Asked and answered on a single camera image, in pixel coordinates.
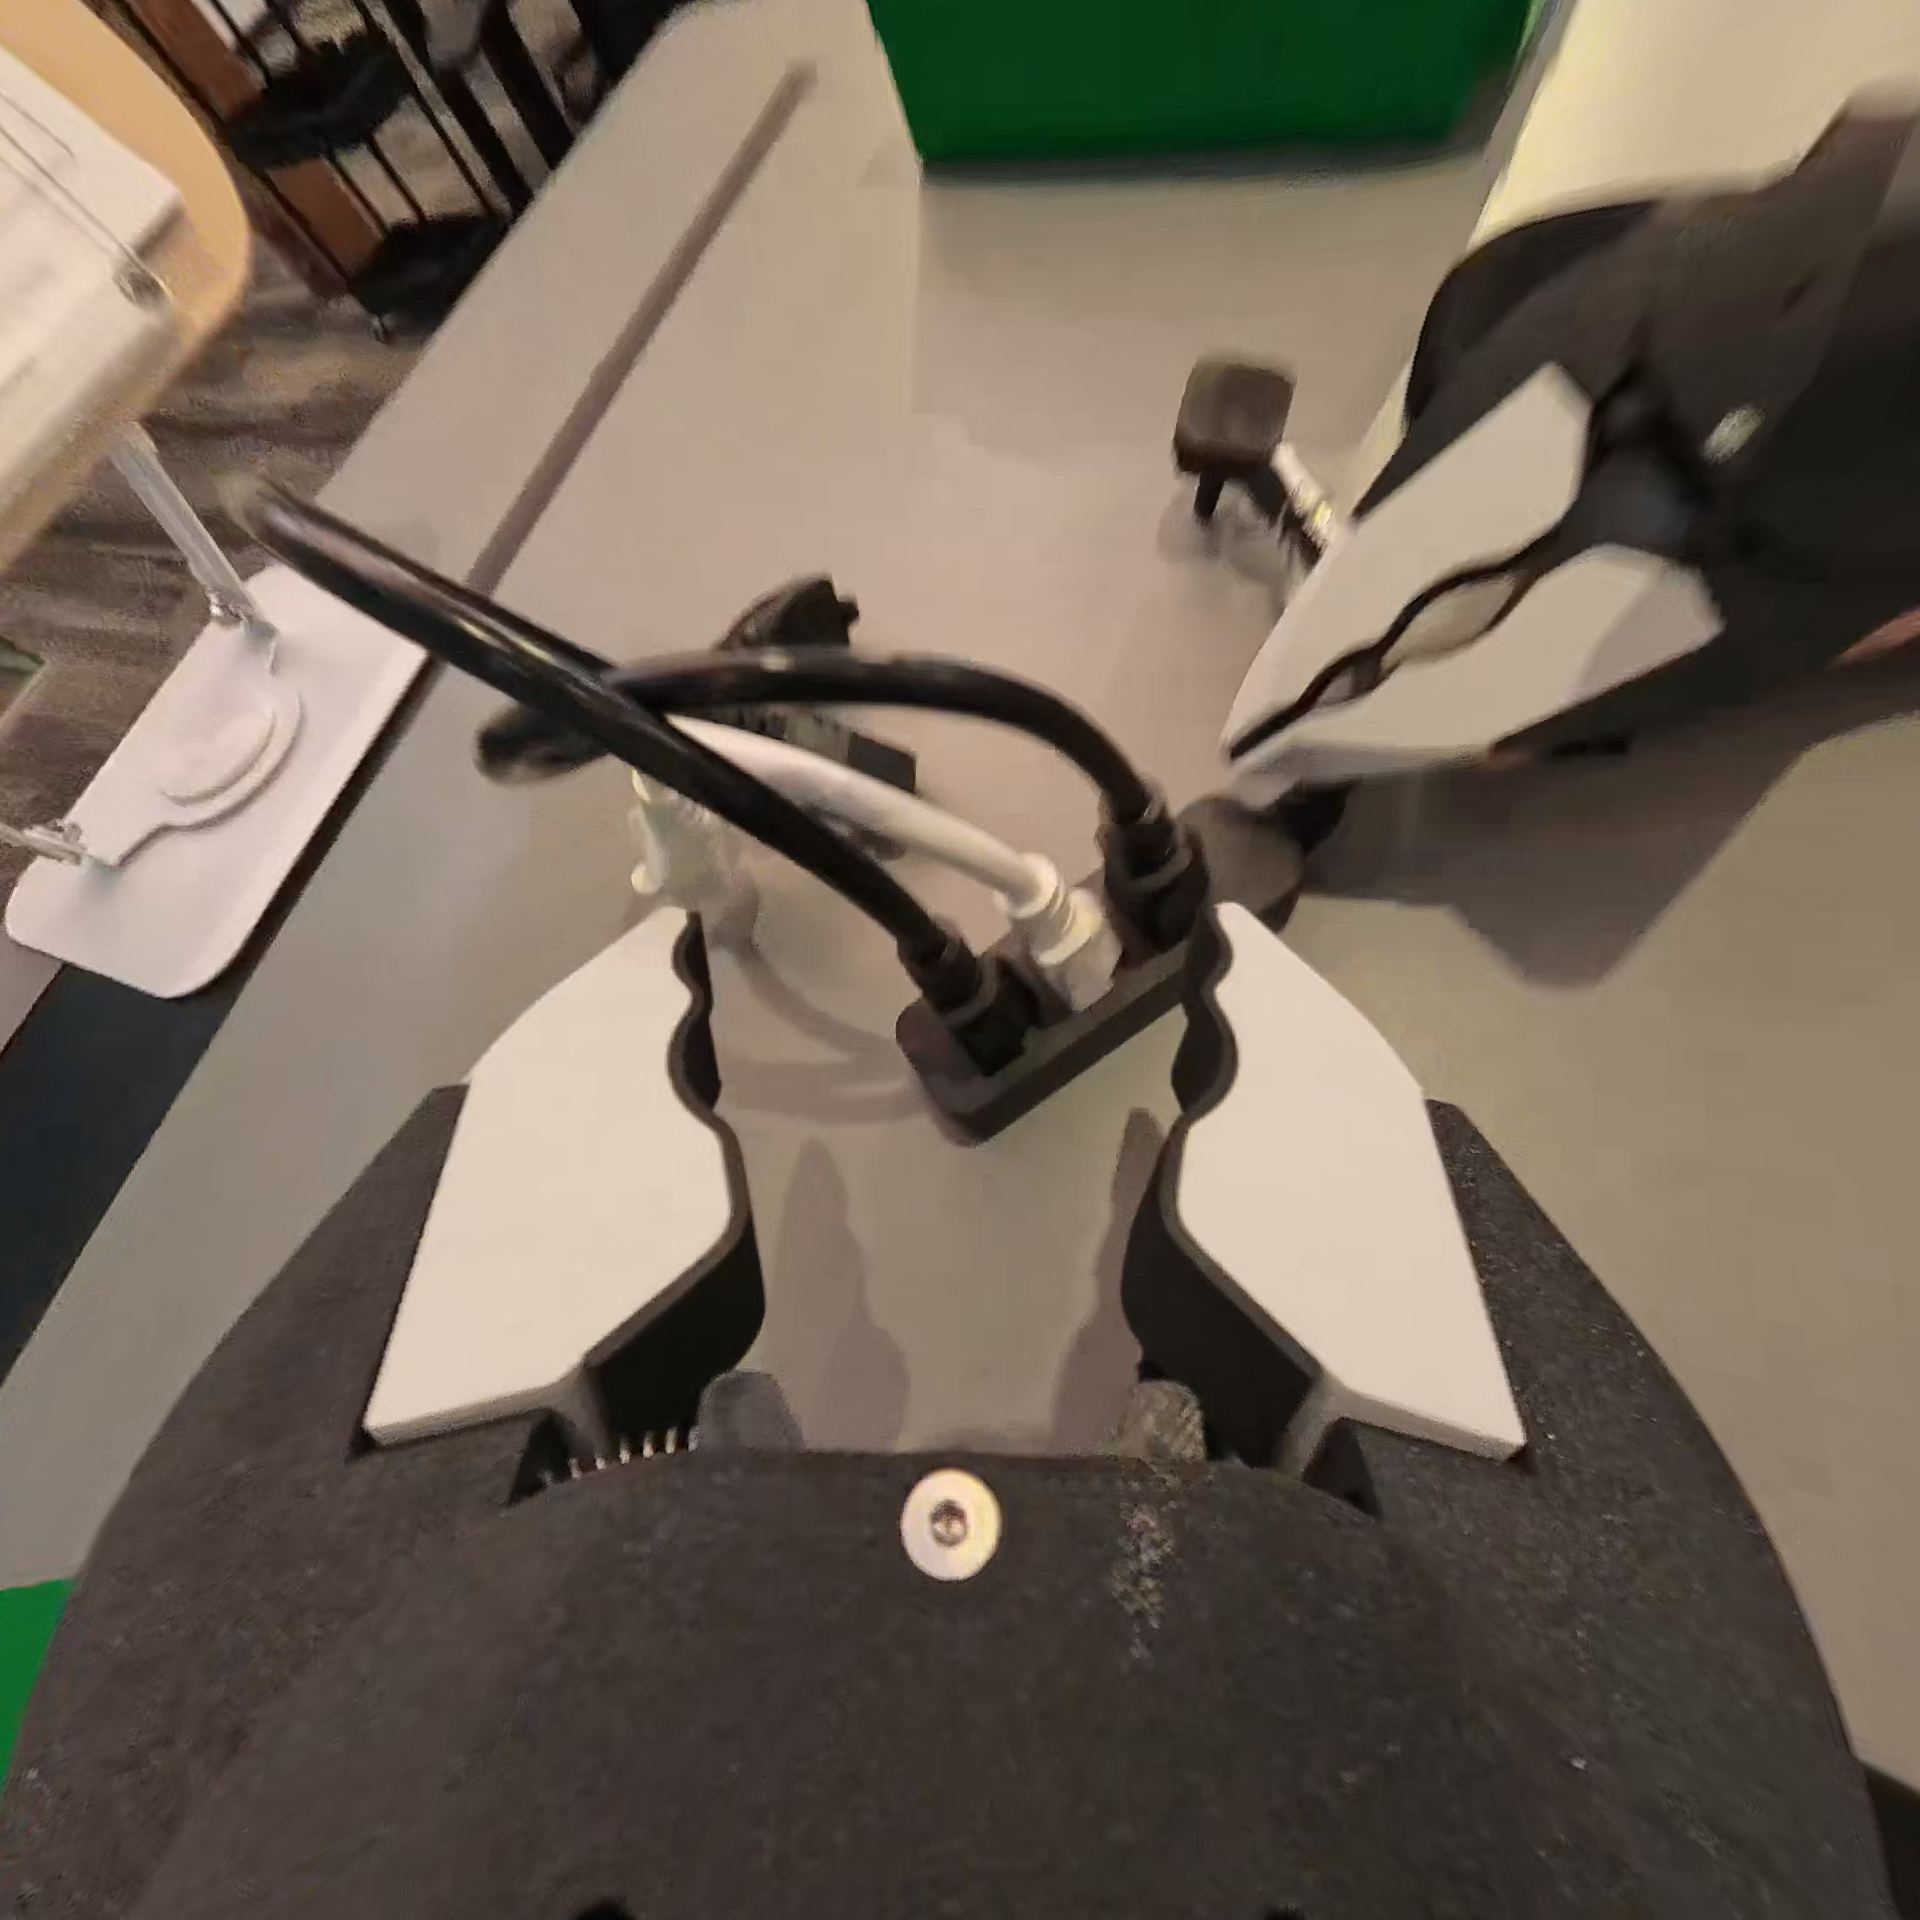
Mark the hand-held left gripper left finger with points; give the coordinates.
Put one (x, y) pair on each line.
(556, 1199)

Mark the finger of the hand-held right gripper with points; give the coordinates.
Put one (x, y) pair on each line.
(1438, 510)
(1574, 646)

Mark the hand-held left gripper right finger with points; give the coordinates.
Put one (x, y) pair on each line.
(1329, 1214)

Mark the black power strip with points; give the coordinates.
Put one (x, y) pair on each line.
(1049, 1049)

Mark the black three-pin power plug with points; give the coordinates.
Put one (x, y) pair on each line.
(1238, 413)

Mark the green box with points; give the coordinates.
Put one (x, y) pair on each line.
(1202, 72)

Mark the white stand base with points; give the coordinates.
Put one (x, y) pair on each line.
(198, 809)

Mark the tan rounded tabletop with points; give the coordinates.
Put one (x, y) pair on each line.
(90, 269)

